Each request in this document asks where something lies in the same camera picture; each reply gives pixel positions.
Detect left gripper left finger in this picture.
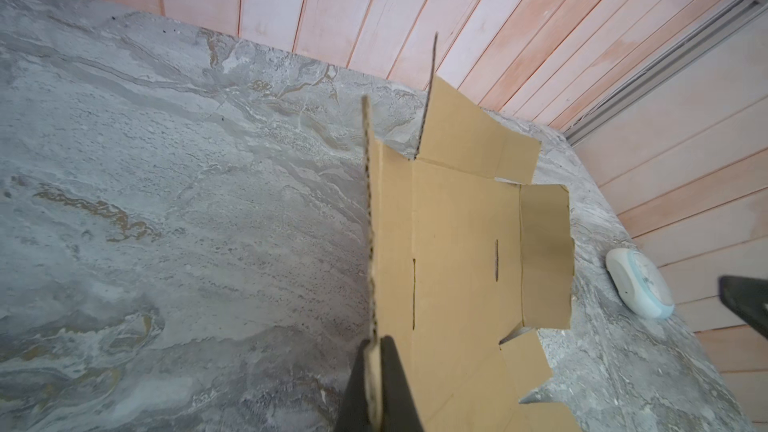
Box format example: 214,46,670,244
333,339,373,432

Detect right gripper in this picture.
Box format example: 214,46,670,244
718,275,768,339

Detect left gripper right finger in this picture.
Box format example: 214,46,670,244
380,336,424,432

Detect brown cardboard box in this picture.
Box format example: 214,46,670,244
361,32,583,432

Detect white round clock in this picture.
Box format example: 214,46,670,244
606,248,675,320

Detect aluminium wall frame bar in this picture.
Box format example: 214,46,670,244
564,0,767,145

